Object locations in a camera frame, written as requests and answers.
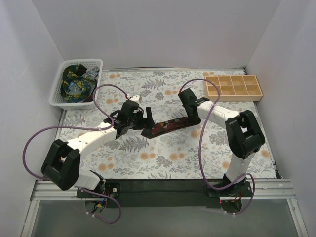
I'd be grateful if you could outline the dark red patterned tie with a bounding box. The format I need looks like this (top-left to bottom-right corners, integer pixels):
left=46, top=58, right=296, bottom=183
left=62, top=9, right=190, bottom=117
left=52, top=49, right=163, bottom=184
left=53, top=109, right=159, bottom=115
left=141, top=117, right=201, bottom=139

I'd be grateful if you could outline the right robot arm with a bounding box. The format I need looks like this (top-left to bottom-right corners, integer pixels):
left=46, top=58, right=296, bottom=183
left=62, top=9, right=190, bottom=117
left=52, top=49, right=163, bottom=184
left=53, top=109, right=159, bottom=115
left=178, top=88, right=265, bottom=196

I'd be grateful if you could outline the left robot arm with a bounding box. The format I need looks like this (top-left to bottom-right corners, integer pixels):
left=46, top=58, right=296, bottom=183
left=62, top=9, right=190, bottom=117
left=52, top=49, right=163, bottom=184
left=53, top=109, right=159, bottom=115
left=41, top=100, right=155, bottom=198

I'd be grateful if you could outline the floral table mat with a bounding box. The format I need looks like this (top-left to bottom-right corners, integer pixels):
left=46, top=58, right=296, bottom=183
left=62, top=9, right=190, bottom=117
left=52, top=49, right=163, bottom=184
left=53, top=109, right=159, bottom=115
left=59, top=70, right=245, bottom=179

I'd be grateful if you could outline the wooden compartment box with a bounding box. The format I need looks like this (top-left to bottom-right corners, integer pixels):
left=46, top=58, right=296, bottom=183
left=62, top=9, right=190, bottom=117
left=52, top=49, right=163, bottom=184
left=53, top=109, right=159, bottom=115
left=204, top=75, right=263, bottom=102

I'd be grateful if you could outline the silver blue patterned tie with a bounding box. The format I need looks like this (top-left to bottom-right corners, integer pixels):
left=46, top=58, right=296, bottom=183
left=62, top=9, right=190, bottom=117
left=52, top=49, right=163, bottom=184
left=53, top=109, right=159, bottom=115
left=63, top=68, right=99, bottom=102

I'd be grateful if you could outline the white plastic basket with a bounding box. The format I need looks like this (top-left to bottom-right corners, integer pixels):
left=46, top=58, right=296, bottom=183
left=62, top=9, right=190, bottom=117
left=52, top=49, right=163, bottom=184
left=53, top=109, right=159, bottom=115
left=49, top=59, right=103, bottom=110

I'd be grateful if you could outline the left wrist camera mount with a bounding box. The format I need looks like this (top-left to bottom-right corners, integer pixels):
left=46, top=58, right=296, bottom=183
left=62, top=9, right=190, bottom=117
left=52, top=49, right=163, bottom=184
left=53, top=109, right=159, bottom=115
left=129, top=95, right=142, bottom=104

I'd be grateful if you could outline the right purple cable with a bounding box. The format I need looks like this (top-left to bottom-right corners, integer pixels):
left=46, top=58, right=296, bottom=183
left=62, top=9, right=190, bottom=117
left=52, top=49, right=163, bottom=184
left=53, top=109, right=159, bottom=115
left=179, top=79, right=255, bottom=215

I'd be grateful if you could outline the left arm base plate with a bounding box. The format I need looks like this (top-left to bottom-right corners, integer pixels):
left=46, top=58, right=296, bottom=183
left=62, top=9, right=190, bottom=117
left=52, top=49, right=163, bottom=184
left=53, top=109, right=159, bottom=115
left=76, top=182, right=120, bottom=198

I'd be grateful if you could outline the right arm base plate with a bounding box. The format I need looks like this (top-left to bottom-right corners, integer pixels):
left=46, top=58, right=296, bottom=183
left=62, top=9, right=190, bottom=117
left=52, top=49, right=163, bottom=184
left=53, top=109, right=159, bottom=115
left=203, top=181, right=252, bottom=198

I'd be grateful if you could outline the aluminium frame rail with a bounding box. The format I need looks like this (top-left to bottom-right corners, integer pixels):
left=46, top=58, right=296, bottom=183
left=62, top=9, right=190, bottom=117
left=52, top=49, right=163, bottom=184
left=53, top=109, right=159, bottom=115
left=22, top=179, right=308, bottom=237

